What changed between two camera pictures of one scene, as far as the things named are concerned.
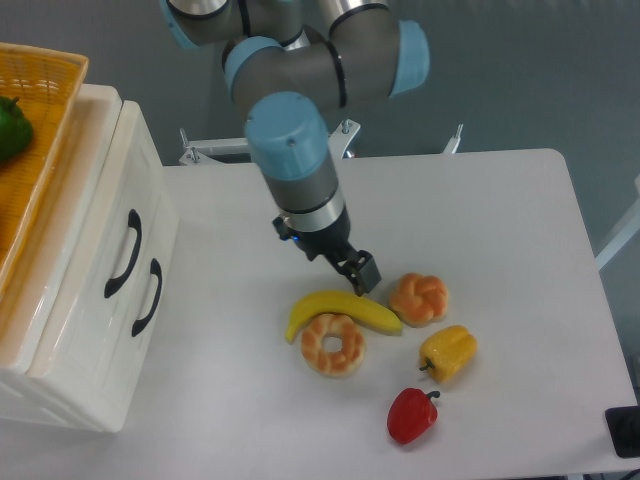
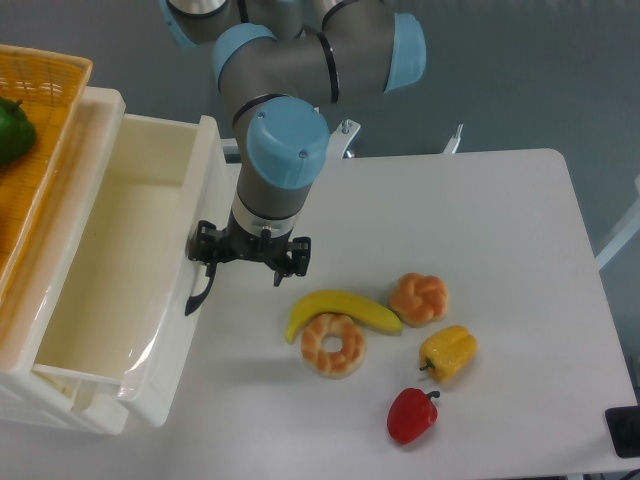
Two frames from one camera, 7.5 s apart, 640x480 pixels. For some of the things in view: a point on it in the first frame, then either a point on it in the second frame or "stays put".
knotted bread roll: x=417 y=299 stays put
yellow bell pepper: x=449 y=352 stays put
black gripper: x=333 y=242 to x=210 y=245
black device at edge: x=624 y=428 stays put
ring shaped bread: x=333 y=345 stays put
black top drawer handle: x=135 y=222 to x=211 y=268
